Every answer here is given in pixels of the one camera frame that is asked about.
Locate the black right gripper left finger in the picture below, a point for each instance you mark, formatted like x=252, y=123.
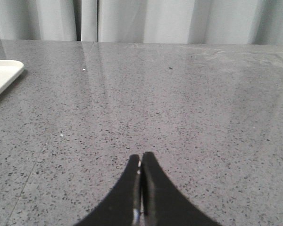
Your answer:
x=121, y=207

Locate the grey pleated curtain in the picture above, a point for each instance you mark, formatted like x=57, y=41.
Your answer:
x=147, y=21

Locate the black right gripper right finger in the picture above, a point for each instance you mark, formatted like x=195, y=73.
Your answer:
x=164, y=204

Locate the cream rectangular plastic tray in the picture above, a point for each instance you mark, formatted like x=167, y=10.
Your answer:
x=9, y=71

